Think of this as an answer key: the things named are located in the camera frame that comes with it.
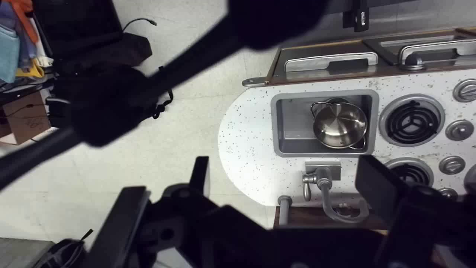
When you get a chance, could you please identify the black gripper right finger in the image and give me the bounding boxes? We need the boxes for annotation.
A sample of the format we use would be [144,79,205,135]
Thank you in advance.
[355,155,476,268]

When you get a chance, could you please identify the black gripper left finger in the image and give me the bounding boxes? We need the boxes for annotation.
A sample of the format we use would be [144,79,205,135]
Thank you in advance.
[87,155,279,268]

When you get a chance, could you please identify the black coil toy burner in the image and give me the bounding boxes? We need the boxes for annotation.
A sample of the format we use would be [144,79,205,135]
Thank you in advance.
[377,94,446,148]
[385,157,435,190]

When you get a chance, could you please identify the grey toy faucet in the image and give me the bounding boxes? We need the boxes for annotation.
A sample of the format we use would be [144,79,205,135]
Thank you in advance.
[300,161,370,225]

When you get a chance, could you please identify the small steel pot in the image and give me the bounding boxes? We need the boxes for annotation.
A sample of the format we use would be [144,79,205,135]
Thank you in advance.
[309,97,370,152]

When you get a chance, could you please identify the grey toy sink basin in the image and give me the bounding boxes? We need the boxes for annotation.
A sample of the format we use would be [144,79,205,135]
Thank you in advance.
[269,88,380,160]

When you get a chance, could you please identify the grey round stove knob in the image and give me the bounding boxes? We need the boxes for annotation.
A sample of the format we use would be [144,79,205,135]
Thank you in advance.
[443,118,474,142]
[452,78,476,105]
[437,187,459,200]
[437,155,467,176]

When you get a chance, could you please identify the small brown cardboard box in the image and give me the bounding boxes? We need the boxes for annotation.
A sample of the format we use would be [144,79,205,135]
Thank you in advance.
[0,91,52,146]

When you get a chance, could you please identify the black backpack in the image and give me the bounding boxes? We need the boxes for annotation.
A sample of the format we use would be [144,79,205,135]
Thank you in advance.
[31,0,154,72]

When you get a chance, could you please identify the orange cloth item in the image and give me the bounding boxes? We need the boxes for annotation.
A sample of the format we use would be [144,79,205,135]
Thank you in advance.
[4,0,40,45]

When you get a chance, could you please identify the black cable bundle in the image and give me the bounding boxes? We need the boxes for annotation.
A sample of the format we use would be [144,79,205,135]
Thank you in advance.
[34,228,95,268]

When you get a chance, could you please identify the grey kitchen support post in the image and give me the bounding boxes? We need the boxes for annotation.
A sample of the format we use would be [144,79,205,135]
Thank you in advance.
[276,194,294,228]

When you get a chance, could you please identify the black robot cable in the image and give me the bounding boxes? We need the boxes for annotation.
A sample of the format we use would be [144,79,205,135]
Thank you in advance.
[0,0,331,193]

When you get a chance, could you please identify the grey oven door handle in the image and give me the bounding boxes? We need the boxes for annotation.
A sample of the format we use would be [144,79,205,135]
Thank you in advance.
[395,38,476,69]

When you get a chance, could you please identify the grey metal side handle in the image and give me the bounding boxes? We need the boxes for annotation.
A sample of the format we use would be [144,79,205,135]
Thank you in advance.
[241,75,272,90]

